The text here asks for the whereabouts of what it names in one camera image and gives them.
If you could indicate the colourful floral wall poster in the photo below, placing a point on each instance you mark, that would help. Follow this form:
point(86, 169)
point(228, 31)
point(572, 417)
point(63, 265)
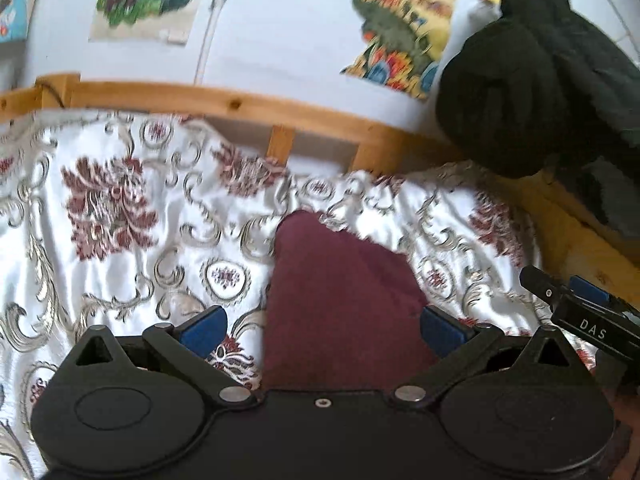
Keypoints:
point(400, 25)

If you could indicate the black knit cloth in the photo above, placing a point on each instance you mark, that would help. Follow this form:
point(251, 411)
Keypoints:
point(525, 85)

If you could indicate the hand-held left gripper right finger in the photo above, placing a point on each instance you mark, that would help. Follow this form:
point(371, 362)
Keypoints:
point(441, 331)

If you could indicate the wooden bed frame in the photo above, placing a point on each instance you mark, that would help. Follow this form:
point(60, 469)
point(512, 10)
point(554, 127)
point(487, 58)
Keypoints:
point(320, 107)

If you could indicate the white wall conduit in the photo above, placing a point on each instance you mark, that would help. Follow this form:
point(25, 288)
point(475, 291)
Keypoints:
point(212, 20)

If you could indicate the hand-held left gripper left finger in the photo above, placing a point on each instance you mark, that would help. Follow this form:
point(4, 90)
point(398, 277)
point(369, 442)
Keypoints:
point(206, 330)

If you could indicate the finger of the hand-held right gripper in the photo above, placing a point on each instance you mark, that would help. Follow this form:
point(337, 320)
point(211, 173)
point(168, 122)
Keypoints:
point(590, 290)
point(542, 286)

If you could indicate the maroon knit sweater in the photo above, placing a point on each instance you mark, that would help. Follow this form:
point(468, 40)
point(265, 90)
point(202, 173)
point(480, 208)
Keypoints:
point(340, 300)

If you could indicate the green figure wall poster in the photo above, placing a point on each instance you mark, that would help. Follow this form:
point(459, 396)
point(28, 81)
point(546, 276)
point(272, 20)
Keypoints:
point(147, 0)

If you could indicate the white floral bedspread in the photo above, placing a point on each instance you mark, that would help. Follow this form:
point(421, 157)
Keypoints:
point(100, 270)

